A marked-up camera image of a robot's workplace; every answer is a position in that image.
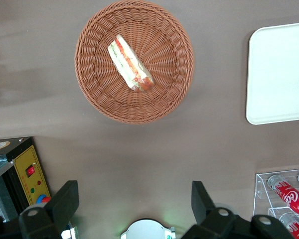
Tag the black food warmer machine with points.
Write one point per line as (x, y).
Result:
(27, 159)

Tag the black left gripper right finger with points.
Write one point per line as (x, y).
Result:
(201, 199)

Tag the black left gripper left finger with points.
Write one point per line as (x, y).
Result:
(62, 199)

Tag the clear acrylic bottle rack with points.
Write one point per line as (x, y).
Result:
(262, 189)

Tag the round brown wicker basket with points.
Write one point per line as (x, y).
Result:
(164, 62)

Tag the sandwich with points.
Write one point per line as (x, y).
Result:
(129, 64)

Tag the beige plastic tray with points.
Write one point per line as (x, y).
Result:
(279, 74)

